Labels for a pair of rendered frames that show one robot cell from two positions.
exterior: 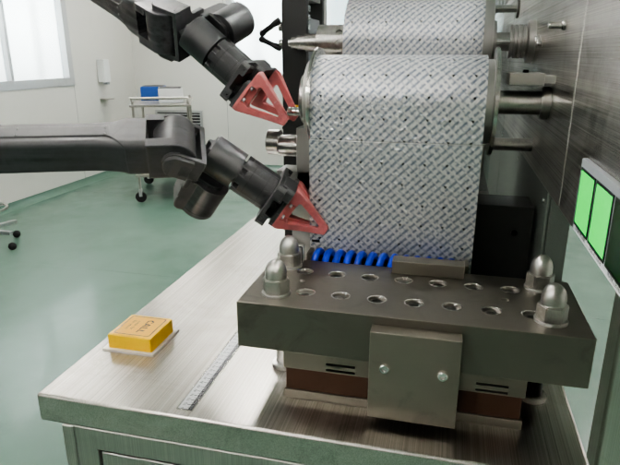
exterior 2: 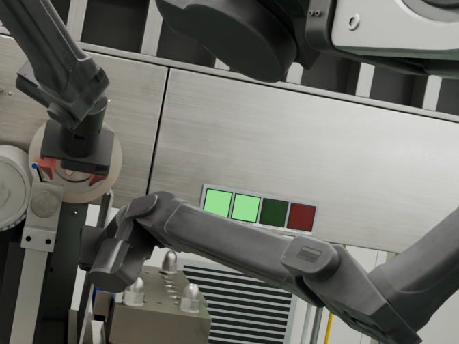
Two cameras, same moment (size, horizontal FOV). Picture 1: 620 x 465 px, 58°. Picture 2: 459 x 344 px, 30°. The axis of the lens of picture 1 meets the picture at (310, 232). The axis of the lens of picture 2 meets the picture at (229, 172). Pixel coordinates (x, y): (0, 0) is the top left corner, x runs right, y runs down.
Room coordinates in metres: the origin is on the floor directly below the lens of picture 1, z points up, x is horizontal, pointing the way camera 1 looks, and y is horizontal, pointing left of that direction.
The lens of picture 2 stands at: (1.21, 1.34, 1.34)
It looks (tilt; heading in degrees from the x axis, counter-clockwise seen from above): 3 degrees down; 245
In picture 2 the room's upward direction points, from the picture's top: 10 degrees clockwise
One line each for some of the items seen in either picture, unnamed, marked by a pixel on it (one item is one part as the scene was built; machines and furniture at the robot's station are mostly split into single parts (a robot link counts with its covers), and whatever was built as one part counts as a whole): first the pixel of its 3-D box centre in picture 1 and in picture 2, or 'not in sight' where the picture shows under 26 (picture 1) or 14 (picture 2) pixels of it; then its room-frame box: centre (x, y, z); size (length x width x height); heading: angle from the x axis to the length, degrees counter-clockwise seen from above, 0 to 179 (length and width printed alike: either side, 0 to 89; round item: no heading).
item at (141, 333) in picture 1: (141, 332); not in sight; (0.76, 0.25, 0.91); 0.07 x 0.07 x 0.02; 76
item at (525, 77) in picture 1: (530, 77); not in sight; (0.79, -0.30, 1.28); 0.06 x 0.05 x 0.02; 76
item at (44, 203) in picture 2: (274, 141); (44, 204); (0.92, 0.06, 1.18); 0.04 x 0.02 x 0.04; 166
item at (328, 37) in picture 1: (335, 42); not in sight; (1.11, -0.05, 1.33); 0.06 x 0.06 x 0.06; 76
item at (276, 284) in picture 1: (276, 276); (190, 296); (0.64, 0.04, 1.05); 0.04 x 0.04 x 0.04
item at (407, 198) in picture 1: (390, 208); (98, 239); (0.77, -0.11, 1.11); 0.23 x 0.01 x 0.18; 76
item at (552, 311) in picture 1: (553, 302); (169, 261); (0.57, -0.27, 1.05); 0.04 x 0.04 x 0.04
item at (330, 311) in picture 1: (407, 313); (150, 301); (0.65, -0.12, 1.00); 0.40 x 0.16 x 0.06; 76
